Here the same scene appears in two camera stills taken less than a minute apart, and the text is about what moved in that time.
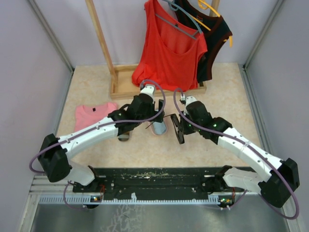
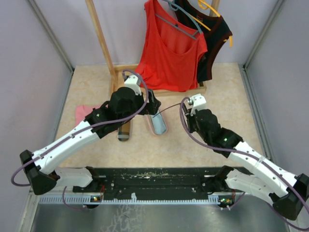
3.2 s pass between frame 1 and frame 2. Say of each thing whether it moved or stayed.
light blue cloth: stayed
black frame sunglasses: moved
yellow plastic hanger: stayed
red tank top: stayed
